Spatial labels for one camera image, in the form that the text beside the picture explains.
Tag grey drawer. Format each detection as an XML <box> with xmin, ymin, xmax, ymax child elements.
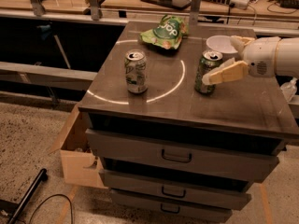
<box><xmin>86</xmin><ymin>129</ymin><xmax>278</xmax><ymax>182</ymax></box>
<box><xmin>99</xmin><ymin>169</ymin><xmax>251</xmax><ymax>210</ymax></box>
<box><xmin>110</xmin><ymin>189</ymin><xmax>232</xmax><ymax>223</ymax></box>

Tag top grey drawer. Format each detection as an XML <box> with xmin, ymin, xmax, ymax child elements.
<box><xmin>86</xmin><ymin>129</ymin><xmax>278</xmax><ymax>182</ymax></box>

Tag white green soda can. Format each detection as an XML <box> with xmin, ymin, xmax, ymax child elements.
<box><xmin>124</xmin><ymin>49</ymin><xmax>148</xmax><ymax>94</ymax></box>

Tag bottom grey drawer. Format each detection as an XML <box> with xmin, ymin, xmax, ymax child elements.
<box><xmin>110</xmin><ymin>189</ymin><xmax>232</xmax><ymax>223</ymax></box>

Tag dark green soda can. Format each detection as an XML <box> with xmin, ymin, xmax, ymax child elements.
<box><xmin>194</xmin><ymin>49</ymin><xmax>222</xmax><ymax>95</ymax></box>

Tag middle grey drawer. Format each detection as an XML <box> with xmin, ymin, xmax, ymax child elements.
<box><xmin>99</xmin><ymin>169</ymin><xmax>251</xmax><ymax>210</ymax></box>

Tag black floor cable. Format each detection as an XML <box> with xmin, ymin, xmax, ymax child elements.
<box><xmin>27</xmin><ymin>193</ymin><xmax>75</xmax><ymax>224</ymax></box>

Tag white bowl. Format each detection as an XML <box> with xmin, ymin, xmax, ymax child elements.
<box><xmin>206</xmin><ymin>35</ymin><xmax>238</xmax><ymax>58</ymax></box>

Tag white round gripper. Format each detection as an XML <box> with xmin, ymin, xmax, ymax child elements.
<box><xmin>202</xmin><ymin>35</ymin><xmax>280</xmax><ymax>85</ymax></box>

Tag grey drawer cabinet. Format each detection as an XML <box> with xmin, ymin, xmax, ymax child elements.
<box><xmin>78</xmin><ymin>21</ymin><xmax>299</xmax><ymax>224</ymax></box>

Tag black pole on floor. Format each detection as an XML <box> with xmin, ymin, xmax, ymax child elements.
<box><xmin>7</xmin><ymin>168</ymin><xmax>48</xmax><ymax>224</ymax></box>

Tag green chip bag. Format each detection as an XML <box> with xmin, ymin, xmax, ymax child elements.
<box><xmin>140</xmin><ymin>15</ymin><xmax>189</xmax><ymax>49</ymax></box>

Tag cardboard box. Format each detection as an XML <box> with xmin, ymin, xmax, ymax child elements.
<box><xmin>49</xmin><ymin>105</ymin><xmax>104</xmax><ymax>189</ymax></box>

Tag wooden desk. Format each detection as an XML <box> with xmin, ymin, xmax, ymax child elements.
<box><xmin>101</xmin><ymin>0</ymin><xmax>299</xmax><ymax>20</ymax></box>

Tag metal rail frame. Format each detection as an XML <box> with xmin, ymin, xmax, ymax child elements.
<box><xmin>0</xmin><ymin>62</ymin><xmax>96</xmax><ymax>91</ymax></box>

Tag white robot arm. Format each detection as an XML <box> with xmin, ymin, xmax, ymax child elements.
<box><xmin>202</xmin><ymin>35</ymin><xmax>299</xmax><ymax>85</ymax></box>

